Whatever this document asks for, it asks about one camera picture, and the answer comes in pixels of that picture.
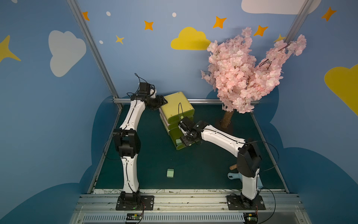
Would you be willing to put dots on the left controller board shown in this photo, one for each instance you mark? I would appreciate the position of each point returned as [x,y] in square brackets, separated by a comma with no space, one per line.
[133,217]

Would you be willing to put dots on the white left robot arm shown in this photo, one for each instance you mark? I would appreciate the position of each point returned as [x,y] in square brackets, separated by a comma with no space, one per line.
[127,141]

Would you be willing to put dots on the pink blossom tree crown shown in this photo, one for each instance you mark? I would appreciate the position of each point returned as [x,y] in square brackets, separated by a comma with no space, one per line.
[238,78]

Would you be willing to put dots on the light green plug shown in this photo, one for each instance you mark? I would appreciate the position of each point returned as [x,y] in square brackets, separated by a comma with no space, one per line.
[170,173]

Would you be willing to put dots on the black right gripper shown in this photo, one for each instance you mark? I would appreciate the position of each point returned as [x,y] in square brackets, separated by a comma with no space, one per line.
[187,137]

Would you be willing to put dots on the right controller board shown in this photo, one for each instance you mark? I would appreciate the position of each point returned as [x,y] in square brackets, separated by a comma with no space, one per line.
[250,218]

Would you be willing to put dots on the green drawer cabinet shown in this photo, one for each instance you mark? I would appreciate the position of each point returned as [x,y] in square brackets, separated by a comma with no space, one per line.
[172,113]

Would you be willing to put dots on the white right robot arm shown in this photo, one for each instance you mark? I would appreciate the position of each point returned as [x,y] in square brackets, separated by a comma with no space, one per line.
[247,153]

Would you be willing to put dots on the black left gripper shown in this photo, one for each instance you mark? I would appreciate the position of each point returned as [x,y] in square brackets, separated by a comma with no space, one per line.
[160,101]

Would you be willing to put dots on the light blue cutting board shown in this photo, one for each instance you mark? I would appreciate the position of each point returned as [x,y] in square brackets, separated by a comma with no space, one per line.
[233,176]

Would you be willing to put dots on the brown tree trunk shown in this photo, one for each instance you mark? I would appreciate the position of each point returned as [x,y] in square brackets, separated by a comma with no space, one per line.
[227,119]

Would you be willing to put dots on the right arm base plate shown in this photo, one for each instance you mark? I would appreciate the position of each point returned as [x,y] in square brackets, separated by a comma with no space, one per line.
[236,203]

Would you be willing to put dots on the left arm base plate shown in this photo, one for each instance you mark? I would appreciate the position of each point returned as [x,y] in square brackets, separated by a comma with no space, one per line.
[135,202]

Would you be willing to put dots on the dark metal tree base plate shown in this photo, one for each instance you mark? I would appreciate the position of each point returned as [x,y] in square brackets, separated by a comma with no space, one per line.
[228,130]

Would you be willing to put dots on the controller board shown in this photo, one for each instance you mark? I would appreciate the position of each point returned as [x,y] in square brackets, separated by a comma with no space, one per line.
[250,218]
[133,217]

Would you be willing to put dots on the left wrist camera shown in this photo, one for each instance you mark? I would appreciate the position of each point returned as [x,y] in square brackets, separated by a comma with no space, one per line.
[144,88]

